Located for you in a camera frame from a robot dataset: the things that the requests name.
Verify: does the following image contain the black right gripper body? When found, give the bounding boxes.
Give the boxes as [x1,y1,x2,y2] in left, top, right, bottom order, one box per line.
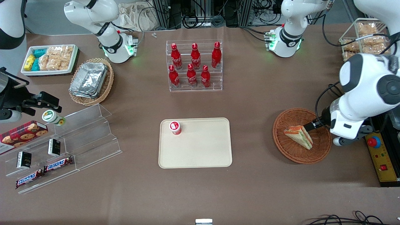
[0,67,31,110]

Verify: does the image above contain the triangular sandwich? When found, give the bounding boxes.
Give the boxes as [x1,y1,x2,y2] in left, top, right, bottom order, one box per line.
[283,125,313,150]

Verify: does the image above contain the brown round wicker basket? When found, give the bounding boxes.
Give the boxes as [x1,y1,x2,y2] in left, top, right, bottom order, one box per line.
[272,108,332,164]

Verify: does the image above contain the aluminium foil tray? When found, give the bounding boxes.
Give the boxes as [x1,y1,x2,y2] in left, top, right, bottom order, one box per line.
[69,89,102,99]

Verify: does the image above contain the white rectangular snack tray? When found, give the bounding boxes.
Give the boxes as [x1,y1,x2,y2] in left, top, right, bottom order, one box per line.
[21,44,79,77]

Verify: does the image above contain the light oval wicker basket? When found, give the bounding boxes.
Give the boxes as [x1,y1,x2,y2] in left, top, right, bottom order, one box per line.
[68,57,114,106]

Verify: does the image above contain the beige plastic tray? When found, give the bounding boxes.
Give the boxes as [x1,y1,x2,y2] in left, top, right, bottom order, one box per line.
[158,117,233,169]

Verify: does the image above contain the green sunflower yogurt cup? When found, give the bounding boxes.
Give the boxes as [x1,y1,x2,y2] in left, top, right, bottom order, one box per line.
[42,110,66,127]

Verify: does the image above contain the red plaid cookie box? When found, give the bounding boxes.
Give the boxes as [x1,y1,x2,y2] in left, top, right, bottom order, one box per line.
[0,120,49,156]

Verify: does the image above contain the yellow snack packet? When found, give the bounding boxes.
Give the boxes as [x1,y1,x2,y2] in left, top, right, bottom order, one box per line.
[24,54,36,72]

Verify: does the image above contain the silver foil packets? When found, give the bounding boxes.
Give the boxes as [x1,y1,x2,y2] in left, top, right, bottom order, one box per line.
[70,62,108,94]

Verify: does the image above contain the small black snack box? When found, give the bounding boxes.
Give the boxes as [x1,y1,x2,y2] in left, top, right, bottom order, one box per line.
[16,151,32,169]
[47,139,62,157]

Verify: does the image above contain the yellow emergency stop box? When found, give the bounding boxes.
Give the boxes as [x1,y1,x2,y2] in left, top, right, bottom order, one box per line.
[365,131,400,183]

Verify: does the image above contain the clear acrylic stepped shelf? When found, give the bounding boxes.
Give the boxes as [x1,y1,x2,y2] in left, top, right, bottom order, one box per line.
[5,104,123,195]

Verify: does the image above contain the Snickers chocolate bar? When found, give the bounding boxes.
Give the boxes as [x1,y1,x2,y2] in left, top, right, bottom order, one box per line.
[45,156,74,173]
[15,170,45,190]

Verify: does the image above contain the bagged brown snack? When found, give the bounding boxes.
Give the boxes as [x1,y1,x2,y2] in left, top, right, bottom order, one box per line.
[342,38,360,61]
[357,23,379,35]
[359,35,390,55]

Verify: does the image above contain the clear container of pastries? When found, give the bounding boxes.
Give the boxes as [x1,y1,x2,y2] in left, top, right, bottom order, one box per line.
[339,18,393,62]

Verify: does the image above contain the red cola bottle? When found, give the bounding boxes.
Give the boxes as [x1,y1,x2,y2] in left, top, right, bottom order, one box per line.
[190,43,202,70]
[186,63,198,88]
[211,42,222,69]
[170,43,183,70]
[200,65,211,89]
[168,65,180,89]

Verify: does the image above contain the white cloth bag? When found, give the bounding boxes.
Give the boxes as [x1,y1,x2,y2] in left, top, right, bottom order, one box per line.
[118,1,157,32]

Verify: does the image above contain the clear acrylic bottle rack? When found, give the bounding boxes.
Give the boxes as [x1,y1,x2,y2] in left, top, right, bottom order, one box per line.
[166,39,223,92]

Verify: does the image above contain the red lidded yogurt cup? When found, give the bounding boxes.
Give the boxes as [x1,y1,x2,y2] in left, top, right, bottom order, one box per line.
[169,121,182,135]

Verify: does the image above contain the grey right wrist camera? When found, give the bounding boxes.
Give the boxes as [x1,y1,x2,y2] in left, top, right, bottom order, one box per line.
[0,108,23,124]

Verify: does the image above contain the black cables at table edge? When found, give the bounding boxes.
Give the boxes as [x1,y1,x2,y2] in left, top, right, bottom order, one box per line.
[308,211,395,225]

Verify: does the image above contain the aluminium frame post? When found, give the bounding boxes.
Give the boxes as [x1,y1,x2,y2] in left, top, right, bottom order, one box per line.
[152,0,172,29]
[237,0,254,27]

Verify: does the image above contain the black cable bundle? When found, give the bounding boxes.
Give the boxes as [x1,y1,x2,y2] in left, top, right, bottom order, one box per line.
[182,12,226,29]

